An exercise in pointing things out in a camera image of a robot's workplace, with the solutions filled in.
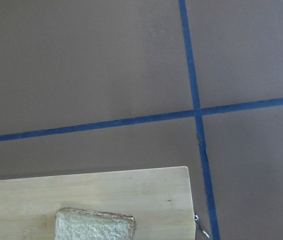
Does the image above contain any brown bread slice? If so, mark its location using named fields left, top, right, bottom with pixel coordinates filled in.
left=54, top=207, right=135, bottom=240

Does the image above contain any metal cutting board handle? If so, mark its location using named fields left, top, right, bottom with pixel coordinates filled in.
left=194, top=213, right=211, bottom=240

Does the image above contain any wooden cutting board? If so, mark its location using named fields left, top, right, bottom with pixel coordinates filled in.
left=0, top=166, right=196, bottom=240

